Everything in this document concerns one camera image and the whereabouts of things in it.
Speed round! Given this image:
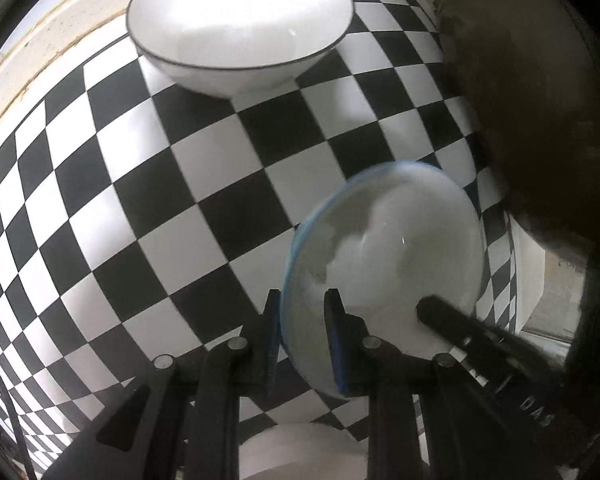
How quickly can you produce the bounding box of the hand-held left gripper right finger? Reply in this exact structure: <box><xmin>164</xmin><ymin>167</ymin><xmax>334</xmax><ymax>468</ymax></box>
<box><xmin>324</xmin><ymin>288</ymin><xmax>501</xmax><ymax>480</ymax></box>

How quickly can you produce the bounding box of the black white checkered cloth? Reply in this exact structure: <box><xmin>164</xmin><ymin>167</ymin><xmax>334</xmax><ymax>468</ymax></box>
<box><xmin>0</xmin><ymin>0</ymin><xmax>521</xmax><ymax>463</ymax></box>

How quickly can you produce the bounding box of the white bowl dark rim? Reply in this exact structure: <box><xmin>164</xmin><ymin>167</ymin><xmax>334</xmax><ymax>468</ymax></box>
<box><xmin>126</xmin><ymin>0</ymin><xmax>355</xmax><ymax>100</ymax></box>

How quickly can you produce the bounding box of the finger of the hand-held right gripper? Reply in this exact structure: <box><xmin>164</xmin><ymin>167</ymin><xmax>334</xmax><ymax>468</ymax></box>
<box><xmin>417</xmin><ymin>295</ymin><xmax>497</xmax><ymax>357</ymax></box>

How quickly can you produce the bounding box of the white bowl blue rim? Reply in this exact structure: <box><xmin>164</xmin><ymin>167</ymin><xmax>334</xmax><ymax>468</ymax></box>
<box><xmin>281</xmin><ymin>161</ymin><xmax>486</xmax><ymax>402</ymax></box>

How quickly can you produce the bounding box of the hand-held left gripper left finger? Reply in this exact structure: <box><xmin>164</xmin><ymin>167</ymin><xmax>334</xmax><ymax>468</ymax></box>
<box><xmin>45</xmin><ymin>289</ymin><xmax>282</xmax><ymax>480</ymax></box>

